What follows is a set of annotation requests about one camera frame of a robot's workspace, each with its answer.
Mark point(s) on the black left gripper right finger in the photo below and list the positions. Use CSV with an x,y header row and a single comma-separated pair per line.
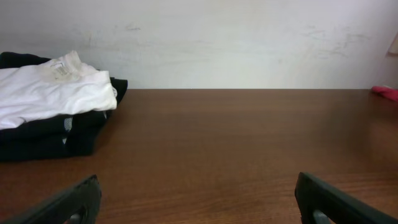
x,y
320,202

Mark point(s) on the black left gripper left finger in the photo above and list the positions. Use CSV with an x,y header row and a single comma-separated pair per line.
x,y
77,204

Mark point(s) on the orange-red t-shirt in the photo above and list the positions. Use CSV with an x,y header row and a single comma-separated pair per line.
x,y
386,92

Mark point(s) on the folded white t-shirt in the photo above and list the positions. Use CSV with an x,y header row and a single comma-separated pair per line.
x,y
64,85

